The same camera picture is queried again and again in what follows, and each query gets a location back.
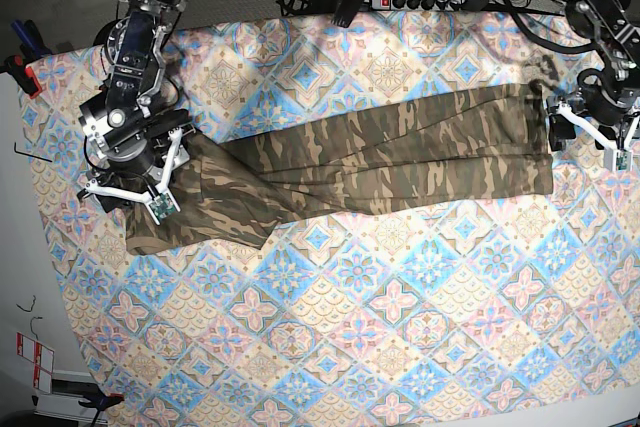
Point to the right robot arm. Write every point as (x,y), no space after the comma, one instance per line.
(133,47)

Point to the black mount post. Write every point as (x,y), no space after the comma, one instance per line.
(345,12)

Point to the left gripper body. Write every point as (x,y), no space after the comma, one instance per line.
(599,95)

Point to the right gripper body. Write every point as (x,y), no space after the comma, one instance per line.
(133,146)

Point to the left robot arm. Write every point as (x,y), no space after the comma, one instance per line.
(611,35)

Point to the camouflage T-shirt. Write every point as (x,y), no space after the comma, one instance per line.
(485,143)

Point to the blue orange bottom clamp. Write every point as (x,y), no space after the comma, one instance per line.
(100,402)

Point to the red black clamp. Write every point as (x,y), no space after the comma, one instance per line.
(24,76)

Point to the white power strip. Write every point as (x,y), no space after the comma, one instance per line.
(416,5)

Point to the blue handled clamp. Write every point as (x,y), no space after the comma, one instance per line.
(32,44)

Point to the patterned tile tablecloth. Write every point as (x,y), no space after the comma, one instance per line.
(447,312)

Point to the black hex key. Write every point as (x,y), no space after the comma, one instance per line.
(29,155)

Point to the red white label sheet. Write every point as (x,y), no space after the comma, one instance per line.
(40,359)

